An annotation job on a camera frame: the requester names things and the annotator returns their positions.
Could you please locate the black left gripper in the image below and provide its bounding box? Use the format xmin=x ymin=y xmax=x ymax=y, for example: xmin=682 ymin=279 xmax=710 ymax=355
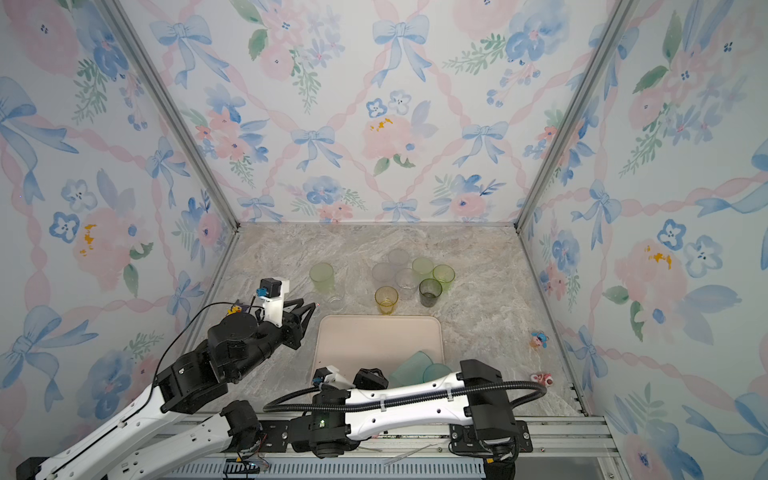
xmin=232 ymin=298 xmax=317 ymax=384

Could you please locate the small clear glass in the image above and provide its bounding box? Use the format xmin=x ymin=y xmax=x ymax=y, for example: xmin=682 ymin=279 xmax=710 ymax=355
xmin=324 ymin=293 xmax=345 ymax=312

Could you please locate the dimpled yellow-green plastic cup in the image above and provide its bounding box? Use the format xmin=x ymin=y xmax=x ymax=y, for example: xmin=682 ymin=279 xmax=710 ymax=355
xmin=309 ymin=262 xmax=335 ymax=294

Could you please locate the dimpled teal plastic cup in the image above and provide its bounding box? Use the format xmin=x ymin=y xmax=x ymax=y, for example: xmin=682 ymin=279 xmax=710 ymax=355
xmin=421 ymin=363 xmax=452 ymax=384

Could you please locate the dimpled light green cup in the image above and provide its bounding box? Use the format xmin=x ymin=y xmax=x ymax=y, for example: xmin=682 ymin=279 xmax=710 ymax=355
xmin=411 ymin=257 xmax=435 ymax=282

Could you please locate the smooth green plastic cup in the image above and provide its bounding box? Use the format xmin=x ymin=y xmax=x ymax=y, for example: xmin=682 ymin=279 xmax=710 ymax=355
xmin=432 ymin=264 xmax=456 ymax=291

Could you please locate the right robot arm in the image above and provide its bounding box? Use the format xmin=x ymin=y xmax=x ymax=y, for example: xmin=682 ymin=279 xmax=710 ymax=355
xmin=263 ymin=360 xmax=547 ymax=462

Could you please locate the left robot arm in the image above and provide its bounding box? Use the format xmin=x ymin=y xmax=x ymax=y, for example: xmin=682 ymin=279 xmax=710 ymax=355
xmin=15 ymin=299 xmax=317 ymax=479

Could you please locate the cream plastic tray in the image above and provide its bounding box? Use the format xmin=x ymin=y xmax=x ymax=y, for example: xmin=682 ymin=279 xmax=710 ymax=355
xmin=310 ymin=315 xmax=445 ymax=380

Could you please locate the yellow plastic cup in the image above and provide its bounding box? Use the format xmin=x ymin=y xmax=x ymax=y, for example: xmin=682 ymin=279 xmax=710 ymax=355
xmin=374 ymin=286 xmax=399 ymax=315

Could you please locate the smooth clear plastic cup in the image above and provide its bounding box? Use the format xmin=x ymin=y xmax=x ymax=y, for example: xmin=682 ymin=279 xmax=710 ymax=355
xmin=394 ymin=268 xmax=420 ymax=300

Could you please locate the smoky grey plastic cup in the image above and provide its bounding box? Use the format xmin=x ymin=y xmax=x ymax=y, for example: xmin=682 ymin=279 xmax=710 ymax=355
xmin=418 ymin=278 xmax=443 ymax=308

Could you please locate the dimpled clear cup rear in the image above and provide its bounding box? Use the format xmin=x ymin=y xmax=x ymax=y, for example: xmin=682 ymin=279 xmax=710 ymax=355
xmin=387 ymin=248 xmax=411 ymax=268

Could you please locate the pink blue toy figure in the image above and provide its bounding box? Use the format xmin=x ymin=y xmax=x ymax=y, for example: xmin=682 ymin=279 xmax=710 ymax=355
xmin=529 ymin=331 xmax=549 ymax=350

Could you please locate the pink bear toy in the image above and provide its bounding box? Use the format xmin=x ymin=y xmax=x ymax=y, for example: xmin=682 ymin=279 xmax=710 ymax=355
xmin=530 ymin=372 xmax=554 ymax=388

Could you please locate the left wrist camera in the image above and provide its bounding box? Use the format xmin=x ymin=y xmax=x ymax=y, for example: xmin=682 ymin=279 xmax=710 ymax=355
xmin=257 ymin=277 xmax=290 ymax=328

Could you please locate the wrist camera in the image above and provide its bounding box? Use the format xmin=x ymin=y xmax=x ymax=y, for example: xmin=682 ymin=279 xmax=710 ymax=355
xmin=257 ymin=277 xmax=290 ymax=328
xmin=312 ymin=366 xmax=354 ymax=390

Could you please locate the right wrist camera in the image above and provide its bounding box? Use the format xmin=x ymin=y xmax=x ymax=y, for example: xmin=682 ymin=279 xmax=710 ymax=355
xmin=312 ymin=366 xmax=354 ymax=390

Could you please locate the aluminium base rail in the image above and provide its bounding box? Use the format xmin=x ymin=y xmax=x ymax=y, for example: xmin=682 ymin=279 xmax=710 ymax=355
xmin=164 ymin=414 xmax=629 ymax=479

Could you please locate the aluminium left corner post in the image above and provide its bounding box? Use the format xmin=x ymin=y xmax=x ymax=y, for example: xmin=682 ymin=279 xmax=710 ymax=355
xmin=95 ymin=0 xmax=241 ymax=230

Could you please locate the aluminium corner post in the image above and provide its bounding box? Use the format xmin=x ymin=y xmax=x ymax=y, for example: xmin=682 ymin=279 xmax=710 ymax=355
xmin=95 ymin=0 xmax=241 ymax=230
xmin=515 ymin=0 xmax=637 ymax=232

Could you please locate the aluminium right corner post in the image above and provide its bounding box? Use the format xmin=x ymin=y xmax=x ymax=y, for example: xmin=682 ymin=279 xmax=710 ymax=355
xmin=515 ymin=0 xmax=637 ymax=232

